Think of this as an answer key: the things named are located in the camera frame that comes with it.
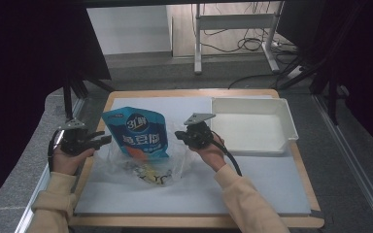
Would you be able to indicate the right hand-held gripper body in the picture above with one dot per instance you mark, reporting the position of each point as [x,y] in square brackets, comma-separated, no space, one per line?
[199,134]

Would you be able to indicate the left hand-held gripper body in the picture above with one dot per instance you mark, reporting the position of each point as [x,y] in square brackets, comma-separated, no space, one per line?
[74,140]

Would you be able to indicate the clear printed plastic bag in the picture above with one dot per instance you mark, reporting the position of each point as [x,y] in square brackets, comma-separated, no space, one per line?
[116,168]

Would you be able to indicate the blue snack pouch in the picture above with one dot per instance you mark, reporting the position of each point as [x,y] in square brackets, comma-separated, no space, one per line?
[142,136]

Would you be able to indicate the white plastic tray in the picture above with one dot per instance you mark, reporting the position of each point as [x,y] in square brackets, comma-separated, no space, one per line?
[249,129]

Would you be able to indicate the person's left hand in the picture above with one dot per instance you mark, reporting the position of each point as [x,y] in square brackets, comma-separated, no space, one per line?
[66,161]

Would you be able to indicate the person's right hand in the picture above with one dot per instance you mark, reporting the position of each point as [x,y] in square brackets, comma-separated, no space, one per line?
[210,155]

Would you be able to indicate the black tripod stand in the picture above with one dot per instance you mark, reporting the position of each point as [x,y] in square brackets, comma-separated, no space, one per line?
[67,97]

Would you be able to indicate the white foam board mat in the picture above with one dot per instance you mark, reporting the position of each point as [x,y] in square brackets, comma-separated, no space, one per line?
[207,191]

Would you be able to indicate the dark curtain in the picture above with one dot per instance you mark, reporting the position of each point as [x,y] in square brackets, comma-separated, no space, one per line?
[19,58]
[369,64]

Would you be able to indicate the white power strip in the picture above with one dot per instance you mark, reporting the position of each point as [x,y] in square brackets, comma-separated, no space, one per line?
[295,73]

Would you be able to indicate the black metal stand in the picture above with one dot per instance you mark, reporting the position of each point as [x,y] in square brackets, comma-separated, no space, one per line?
[332,97]

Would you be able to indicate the aluminium rail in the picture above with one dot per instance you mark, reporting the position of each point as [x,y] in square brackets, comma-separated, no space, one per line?
[43,183]
[353,165]

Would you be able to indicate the white metal desk frame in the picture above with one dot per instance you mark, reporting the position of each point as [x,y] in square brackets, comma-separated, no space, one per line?
[233,21]

